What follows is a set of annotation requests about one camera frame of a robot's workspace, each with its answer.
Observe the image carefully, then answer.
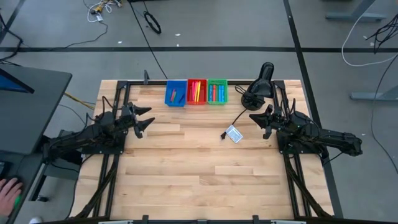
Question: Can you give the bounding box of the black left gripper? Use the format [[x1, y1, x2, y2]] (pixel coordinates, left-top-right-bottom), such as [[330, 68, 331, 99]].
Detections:
[[119, 103, 156, 139]]

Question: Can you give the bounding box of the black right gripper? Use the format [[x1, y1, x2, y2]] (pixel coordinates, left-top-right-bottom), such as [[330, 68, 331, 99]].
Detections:
[[248, 103, 292, 140]]

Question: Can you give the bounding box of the blue plastic basket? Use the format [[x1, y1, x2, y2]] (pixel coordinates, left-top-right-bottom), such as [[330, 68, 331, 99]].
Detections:
[[164, 80, 188, 108]]

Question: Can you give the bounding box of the green plastic basket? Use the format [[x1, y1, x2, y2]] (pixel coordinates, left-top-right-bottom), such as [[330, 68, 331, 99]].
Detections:
[[206, 78, 229, 105]]

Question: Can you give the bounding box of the red plastic basket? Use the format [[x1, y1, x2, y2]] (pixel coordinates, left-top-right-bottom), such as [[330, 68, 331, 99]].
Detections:
[[187, 78, 208, 106]]

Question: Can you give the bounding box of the black desk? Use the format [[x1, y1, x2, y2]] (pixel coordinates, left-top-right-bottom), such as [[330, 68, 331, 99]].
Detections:
[[0, 63, 73, 156]]

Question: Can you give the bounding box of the grey table foot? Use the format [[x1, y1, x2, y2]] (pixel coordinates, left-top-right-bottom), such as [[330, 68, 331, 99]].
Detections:
[[325, 0, 388, 22], [349, 85, 398, 102]]

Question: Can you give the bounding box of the dark grey desk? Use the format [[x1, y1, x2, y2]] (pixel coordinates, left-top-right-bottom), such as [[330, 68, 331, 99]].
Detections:
[[0, 151, 47, 224]]

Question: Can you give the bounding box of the computer monitor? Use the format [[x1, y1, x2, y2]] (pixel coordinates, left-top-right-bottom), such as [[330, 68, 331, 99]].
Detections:
[[0, 67, 35, 95]]

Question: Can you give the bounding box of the person's hand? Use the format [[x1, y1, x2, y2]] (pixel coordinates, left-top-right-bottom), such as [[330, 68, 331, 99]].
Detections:
[[0, 177, 24, 218]]

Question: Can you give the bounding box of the white cord tag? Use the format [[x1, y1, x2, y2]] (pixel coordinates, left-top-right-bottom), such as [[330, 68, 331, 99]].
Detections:
[[226, 124, 244, 144]]

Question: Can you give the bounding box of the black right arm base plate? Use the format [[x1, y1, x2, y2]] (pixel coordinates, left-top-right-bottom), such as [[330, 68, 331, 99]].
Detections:
[[275, 129, 327, 156]]

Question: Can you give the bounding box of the black lamp power cord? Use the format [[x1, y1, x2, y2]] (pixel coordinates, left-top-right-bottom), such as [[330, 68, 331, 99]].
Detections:
[[220, 85, 254, 140]]

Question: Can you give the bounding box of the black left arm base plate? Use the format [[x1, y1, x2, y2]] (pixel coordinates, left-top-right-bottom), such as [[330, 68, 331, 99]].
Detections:
[[81, 129, 127, 156]]

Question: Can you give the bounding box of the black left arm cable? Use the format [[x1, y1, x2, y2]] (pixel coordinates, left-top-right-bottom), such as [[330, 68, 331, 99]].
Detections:
[[85, 95, 115, 124]]

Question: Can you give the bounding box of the black aluminium rig frame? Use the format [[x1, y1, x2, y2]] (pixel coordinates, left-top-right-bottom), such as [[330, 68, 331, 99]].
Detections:
[[70, 70, 335, 224]]

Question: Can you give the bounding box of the black floor cable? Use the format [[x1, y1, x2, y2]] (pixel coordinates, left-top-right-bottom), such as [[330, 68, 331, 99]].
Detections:
[[128, 0, 169, 80], [369, 54, 398, 175], [0, 12, 24, 62], [65, 21, 109, 49]]

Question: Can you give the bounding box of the black coiled cable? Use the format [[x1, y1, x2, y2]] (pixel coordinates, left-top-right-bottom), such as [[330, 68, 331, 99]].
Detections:
[[143, 11, 162, 35]]

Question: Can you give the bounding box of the black desk leg frame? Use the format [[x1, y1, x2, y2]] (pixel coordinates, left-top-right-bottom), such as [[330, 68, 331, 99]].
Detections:
[[29, 129, 83, 203]]

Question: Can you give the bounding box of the white cable bundle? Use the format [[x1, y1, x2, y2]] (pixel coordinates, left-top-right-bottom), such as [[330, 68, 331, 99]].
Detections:
[[83, 0, 123, 24]]

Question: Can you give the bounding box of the white floor cable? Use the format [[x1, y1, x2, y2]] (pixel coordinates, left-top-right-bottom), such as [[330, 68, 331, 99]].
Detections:
[[341, 0, 398, 67]]

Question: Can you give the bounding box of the black cable bundle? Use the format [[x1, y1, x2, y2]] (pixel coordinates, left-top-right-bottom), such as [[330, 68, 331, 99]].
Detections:
[[365, 14, 398, 54]]

